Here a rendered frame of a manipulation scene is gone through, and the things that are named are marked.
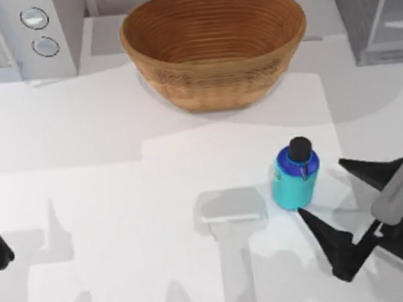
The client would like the teal bottle with black cap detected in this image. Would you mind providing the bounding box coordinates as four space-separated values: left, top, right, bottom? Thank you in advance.
267 134 325 213

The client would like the grey cabinet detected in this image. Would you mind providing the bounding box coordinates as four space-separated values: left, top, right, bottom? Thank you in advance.
328 0 403 70

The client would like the brown wicker basket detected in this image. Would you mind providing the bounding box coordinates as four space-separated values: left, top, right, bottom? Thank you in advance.
116 0 314 121

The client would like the pale microwave oven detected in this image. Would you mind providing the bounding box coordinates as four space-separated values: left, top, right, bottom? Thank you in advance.
0 0 92 85

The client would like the round white microwave knob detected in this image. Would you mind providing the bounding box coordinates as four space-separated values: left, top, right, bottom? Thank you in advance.
30 33 62 59
19 5 51 32

